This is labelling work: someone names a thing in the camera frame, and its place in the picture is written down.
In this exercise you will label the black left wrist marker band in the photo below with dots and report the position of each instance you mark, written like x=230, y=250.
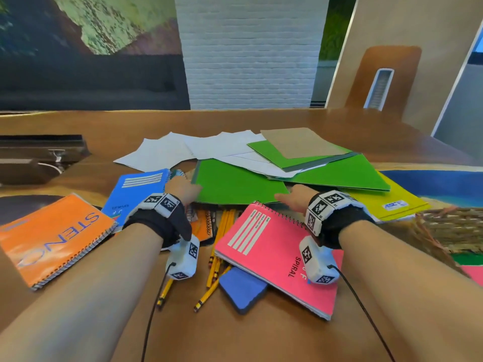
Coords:
x=162, y=203

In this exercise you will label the large abstract wall painting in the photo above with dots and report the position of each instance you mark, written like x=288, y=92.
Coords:
x=113, y=22

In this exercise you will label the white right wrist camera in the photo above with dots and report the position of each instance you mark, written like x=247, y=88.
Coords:
x=317, y=260

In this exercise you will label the person's left forearm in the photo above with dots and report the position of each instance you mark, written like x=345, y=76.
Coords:
x=75, y=297

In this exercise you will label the person's left hand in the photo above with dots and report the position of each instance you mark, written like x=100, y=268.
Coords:
x=183, y=190

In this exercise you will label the person's right forearm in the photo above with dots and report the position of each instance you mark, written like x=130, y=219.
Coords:
x=407, y=282

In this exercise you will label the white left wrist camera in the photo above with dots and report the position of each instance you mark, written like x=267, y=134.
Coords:
x=183, y=260

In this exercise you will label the dark wooden box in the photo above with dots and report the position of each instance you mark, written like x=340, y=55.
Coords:
x=34, y=158

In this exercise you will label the black right wrist marker band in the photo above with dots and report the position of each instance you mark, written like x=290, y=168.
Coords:
x=328, y=203

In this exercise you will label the bunch of yellow pencils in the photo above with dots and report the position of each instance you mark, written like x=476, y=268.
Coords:
x=219, y=237

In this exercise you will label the person's right hand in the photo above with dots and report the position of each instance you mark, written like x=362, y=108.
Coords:
x=300, y=197

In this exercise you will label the brown metal-framed board panel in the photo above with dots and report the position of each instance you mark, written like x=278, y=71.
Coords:
x=415, y=22

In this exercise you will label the orange steno notebook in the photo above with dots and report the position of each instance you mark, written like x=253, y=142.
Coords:
x=53, y=237

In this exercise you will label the wooden table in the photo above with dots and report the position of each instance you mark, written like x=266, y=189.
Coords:
x=264, y=335

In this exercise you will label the blue spiral notebook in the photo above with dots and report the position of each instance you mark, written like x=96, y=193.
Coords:
x=139, y=192

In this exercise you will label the orange spiral notebook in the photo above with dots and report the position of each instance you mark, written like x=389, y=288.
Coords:
x=200, y=226

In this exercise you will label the brown wooden chair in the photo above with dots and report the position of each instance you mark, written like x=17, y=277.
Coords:
x=403, y=71

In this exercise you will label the pink spiral notebook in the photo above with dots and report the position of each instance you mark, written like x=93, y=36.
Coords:
x=271, y=252
x=473, y=275

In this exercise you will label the woven wicker basket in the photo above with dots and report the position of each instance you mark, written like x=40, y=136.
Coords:
x=445, y=226

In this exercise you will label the yellow notebook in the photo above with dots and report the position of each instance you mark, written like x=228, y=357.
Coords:
x=388, y=199

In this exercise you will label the green foliage wall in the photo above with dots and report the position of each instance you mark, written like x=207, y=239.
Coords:
x=336, y=30

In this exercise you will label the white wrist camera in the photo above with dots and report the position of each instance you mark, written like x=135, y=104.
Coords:
x=183, y=260
x=317, y=260

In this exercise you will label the brown kraft paper sheet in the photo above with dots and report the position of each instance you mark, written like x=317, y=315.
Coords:
x=302, y=141

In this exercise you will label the dark sofa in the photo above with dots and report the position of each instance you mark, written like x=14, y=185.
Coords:
x=94, y=82

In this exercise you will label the black wrist marker band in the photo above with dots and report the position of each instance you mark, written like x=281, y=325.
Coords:
x=328, y=203
x=162, y=203

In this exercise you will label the window with building view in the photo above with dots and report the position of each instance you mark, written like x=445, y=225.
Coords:
x=477, y=48

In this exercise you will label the blue eraser block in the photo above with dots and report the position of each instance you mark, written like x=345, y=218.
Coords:
x=243, y=290

